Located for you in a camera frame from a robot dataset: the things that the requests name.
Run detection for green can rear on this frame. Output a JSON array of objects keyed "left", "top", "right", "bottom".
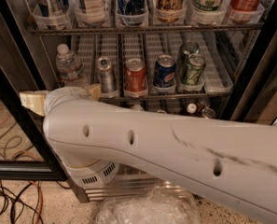
[{"left": 177, "top": 40, "right": 200, "bottom": 66}]

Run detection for silver slim can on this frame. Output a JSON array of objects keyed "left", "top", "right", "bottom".
[{"left": 96, "top": 57, "right": 116, "bottom": 93}]

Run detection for bottom shelf water bottle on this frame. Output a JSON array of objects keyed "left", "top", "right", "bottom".
[{"left": 131, "top": 104, "right": 145, "bottom": 111}]

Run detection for red soda can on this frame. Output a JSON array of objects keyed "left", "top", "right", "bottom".
[{"left": 125, "top": 58, "right": 146, "bottom": 92}]

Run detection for empty clear shelf tray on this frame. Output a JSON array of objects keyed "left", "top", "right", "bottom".
[{"left": 191, "top": 32, "right": 233, "bottom": 94}]

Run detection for green can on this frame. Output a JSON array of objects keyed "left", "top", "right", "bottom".
[
  {"left": 181, "top": 53, "right": 206, "bottom": 86},
  {"left": 177, "top": 40, "right": 200, "bottom": 66}
]

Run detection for black floor cables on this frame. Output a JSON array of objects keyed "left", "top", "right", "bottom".
[{"left": 0, "top": 180, "right": 71, "bottom": 224}]

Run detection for clear plastic bag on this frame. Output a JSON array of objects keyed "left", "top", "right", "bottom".
[{"left": 95, "top": 187, "right": 201, "bottom": 224}]

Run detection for shelf orange can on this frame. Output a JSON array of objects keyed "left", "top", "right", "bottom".
[
  {"left": 201, "top": 108, "right": 216, "bottom": 119},
  {"left": 196, "top": 97, "right": 211, "bottom": 110}
]

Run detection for top shelf gold can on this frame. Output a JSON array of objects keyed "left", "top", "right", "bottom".
[{"left": 156, "top": 0, "right": 184, "bottom": 22}]

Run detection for glass fridge door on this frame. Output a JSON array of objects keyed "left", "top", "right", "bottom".
[
  {"left": 230, "top": 47, "right": 277, "bottom": 126},
  {"left": 0, "top": 57, "right": 67, "bottom": 181}
]

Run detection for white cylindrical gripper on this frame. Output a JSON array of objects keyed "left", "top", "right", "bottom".
[{"left": 20, "top": 84, "right": 102, "bottom": 116}]

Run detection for top shelf striped bottle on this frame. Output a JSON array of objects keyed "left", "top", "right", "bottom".
[{"left": 36, "top": 0, "right": 69, "bottom": 30}]

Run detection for green can front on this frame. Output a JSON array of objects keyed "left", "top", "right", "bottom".
[{"left": 181, "top": 53, "right": 206, "bottom": 86}]

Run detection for orange floor cable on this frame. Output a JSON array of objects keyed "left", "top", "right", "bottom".
[{"left": 29, "top": 180, "right": 45, "bottom": 224}]

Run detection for clear plastic water bottle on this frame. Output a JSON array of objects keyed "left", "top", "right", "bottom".
[{"left": 56, "top": 44, "right": 88, "bottom": 87}]

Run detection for bottom shelf orange can rear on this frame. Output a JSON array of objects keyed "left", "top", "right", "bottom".
[{"left": 196, "top": 97, "right": 211, "bottom": 110}]

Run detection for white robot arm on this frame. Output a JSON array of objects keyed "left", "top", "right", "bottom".
[{"left": 20, "top": 87, "right": 277, "bottom": 224}]

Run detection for right glass fridge door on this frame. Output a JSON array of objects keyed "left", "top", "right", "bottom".
[{"left": 230, "top": 47, "right": 277, "bottom": 126}]

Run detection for blue pepsi can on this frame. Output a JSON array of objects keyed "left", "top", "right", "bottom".
[{"left": 153, "top": 54, "right": 176, "bottom": 88}]

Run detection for bottom shelf orange can front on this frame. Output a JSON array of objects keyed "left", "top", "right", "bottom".
[{"left": 201, "top": 108, "right": 216, "bottom": 119}]

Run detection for left glass fridge door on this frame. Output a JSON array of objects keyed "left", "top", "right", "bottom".
[{"left": 0, "top": 57, "right": 67, "bottom": 181}]

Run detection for top shelf white bottle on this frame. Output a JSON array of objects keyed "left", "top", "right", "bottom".
[{"left": 76, "top": 0, "right": 106, "bottom": 26}]

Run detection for stainless steel fridge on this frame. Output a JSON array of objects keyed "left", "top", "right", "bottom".
[{"left": 0, "top": 0, "right": 277, "bottom": 203}]

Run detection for bottom shelf brown bottle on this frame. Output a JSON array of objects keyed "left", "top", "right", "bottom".
[{"left": 182, "top": 104, "right": 197, "bottom": 116}]

